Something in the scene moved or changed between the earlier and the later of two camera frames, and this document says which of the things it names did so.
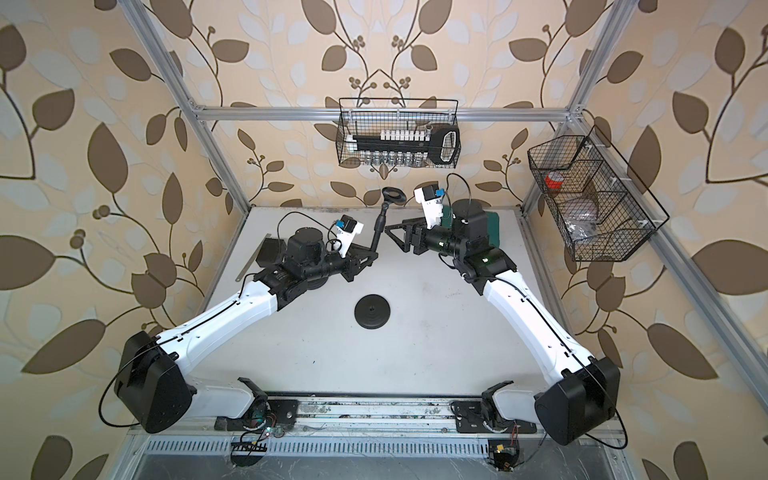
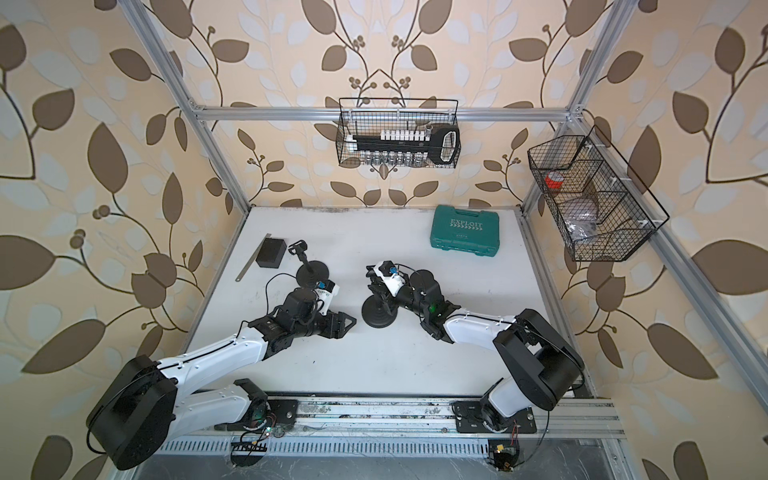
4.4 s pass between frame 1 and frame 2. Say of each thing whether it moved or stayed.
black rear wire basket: stayed
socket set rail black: stayed
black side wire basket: stayed
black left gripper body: moved
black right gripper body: moved
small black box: stayed
